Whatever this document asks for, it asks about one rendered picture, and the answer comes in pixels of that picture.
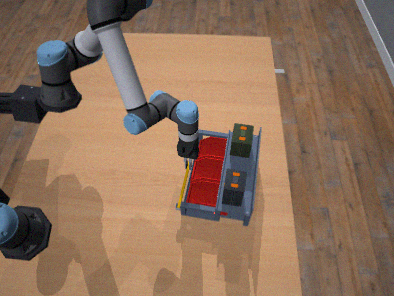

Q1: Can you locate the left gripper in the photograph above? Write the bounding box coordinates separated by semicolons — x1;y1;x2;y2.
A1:
177;130;199;170

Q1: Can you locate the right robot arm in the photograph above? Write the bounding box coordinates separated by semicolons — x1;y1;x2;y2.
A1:
0;202;46;256

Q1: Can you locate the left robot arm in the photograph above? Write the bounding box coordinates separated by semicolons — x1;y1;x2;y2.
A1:
37;0;199;135

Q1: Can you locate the red open bin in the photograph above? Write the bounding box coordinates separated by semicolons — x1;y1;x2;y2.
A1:
196;137;227;160
186;180;220;207
190;157;224;183

